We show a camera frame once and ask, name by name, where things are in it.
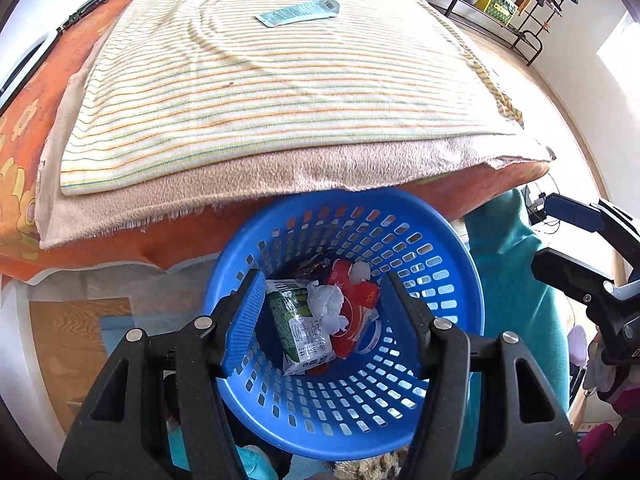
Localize orange bed sheet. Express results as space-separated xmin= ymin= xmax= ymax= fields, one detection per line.
xmin=0 ymin=0 xmax=551 ymax=286

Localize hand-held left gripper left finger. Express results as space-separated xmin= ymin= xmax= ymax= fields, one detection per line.
xmin=57 ymin=268 xmax=267 ymax=480

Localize person's right hand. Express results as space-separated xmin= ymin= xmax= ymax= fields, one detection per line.
xmin=582 ymin=341 xmax=620 ymax=403

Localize teal cloth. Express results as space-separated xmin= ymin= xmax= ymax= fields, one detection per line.
xmin=462 ymin=187 xmax=573 ymax=468

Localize light blue packet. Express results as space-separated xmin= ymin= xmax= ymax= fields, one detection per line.
xmin=255 ymin=0 xmax=341 ymax=27

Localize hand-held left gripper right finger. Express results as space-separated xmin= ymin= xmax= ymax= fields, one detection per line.
xmin=381 ymin=271 xmax=583 ymax=480

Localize person's right forearm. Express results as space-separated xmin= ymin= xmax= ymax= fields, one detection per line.
xmin=577 ymin=422 xmax=633 ymax=480

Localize red medicine box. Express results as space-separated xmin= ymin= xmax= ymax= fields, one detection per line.
xmin=325 ymin=259 xmax=383 ymax=361

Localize black rod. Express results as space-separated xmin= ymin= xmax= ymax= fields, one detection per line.
xmin=55 ymin=0 xmax=128 ymax=33

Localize dark snack wrapper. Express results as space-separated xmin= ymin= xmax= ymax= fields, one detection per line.
xmin=297 ymin=255 xmax=333 ymax=276

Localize brown furry item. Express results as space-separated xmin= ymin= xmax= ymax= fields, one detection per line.
xmin=332 ymin=450 xmax=411 ymax=480

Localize green white milk carton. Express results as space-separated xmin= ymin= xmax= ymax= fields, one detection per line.
xmin=265 ymin=280 xmax=336 ymax=376

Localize black drying rack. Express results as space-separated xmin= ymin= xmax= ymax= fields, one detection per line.
xmin=445 ymin=0 xmax=583 ymax=66

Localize yellow crate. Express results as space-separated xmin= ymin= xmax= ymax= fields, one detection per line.
xmin=475 ymin=0 xmax=518 ymax=26

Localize blue plastic basket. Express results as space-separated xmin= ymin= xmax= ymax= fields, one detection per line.
xmin=202 ymin=187 xmax=485 ymax=461

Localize black floor cables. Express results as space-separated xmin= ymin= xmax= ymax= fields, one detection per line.
xmin=522 ymin=180 xmax=563 ymax=236

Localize white crumpled paper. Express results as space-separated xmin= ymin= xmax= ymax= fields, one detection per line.
xmin=306 ymin=282 xmax=351 ymax=333

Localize striped towel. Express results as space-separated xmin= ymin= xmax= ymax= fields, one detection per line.
xmin=60 ymin=0 xmax=526 ymax=197

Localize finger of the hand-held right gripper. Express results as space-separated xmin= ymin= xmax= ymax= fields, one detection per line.
xmin=531 ymin=247 xmax=631 ymax=307
xmin=542 ymin=192 xmax=640 ymax=261

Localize beige blanket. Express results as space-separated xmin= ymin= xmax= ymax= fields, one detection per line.
xmin=37 ymin=35 xmax=556 ymax=251

